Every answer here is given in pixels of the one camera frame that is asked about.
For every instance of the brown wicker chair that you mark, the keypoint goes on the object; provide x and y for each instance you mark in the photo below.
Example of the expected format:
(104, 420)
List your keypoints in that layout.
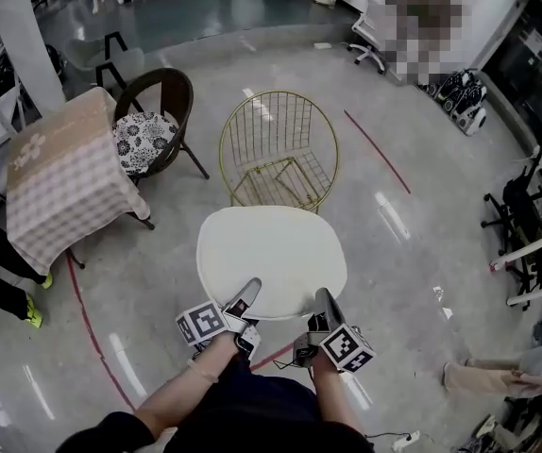
(176, 88)

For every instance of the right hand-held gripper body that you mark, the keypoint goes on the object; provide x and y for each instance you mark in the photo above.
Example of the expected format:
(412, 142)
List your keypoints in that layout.
(349, 349)

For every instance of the clear wrist band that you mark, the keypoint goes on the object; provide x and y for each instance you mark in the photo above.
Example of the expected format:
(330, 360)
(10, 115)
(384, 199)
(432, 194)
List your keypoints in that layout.
(202, 373)

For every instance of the checked beige tablecloth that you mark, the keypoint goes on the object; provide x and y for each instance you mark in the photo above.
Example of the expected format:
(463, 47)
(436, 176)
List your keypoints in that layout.
(68, 187)

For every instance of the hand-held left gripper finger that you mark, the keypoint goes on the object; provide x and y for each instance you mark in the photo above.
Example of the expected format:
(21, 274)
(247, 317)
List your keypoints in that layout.
(249, 295)

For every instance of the white round cushion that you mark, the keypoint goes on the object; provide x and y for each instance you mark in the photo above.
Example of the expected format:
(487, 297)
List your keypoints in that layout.
(271, 253)

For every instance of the dark wooden table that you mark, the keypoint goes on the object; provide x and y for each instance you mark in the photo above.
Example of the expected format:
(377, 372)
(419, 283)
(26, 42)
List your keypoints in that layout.
(76, 260)

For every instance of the glass table black frame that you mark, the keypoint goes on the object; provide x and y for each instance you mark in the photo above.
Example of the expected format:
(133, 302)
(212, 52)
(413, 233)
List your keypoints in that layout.
(87, 52)

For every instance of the dark glass door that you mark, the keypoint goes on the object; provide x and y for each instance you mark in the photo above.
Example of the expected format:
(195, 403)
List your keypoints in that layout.
(530, 73)

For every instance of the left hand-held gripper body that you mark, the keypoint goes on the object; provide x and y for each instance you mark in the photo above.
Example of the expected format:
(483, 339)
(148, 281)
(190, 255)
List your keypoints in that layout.
(202, 323)

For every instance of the white pillar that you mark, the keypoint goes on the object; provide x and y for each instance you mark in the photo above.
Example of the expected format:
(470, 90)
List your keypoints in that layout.
(21, 36)

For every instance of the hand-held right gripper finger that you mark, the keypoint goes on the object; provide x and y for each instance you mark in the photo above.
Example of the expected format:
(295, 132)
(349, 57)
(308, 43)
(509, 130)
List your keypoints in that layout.
(328, 312)

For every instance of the black white floral seat pad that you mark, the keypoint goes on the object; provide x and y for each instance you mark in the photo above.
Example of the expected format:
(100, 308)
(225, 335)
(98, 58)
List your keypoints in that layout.
(143, 139)

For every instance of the white office chair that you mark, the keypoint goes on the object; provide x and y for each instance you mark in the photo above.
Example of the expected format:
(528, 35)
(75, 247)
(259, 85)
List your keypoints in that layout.
(367, 31)

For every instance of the person's right forearm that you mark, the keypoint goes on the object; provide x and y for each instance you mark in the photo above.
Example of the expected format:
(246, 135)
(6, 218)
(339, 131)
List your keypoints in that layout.
(334, 394)

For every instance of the person's black clothing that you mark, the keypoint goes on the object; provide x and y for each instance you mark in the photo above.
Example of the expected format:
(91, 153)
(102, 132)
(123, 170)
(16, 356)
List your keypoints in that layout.
(252, 415)

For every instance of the person's left forearm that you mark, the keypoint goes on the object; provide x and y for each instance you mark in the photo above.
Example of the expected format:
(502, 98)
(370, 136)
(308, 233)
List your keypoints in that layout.
(186, 390)

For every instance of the black white wheeled robot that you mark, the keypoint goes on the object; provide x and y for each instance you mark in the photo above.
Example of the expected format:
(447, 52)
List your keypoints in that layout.
(471, 118)
(455, 90)

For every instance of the white power strip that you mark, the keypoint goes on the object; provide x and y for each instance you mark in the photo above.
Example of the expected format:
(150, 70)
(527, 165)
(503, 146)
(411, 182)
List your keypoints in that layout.
(405, 441)

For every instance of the black office chair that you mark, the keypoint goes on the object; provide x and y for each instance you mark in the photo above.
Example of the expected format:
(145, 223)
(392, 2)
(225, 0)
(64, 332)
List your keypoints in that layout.
(519, 206)

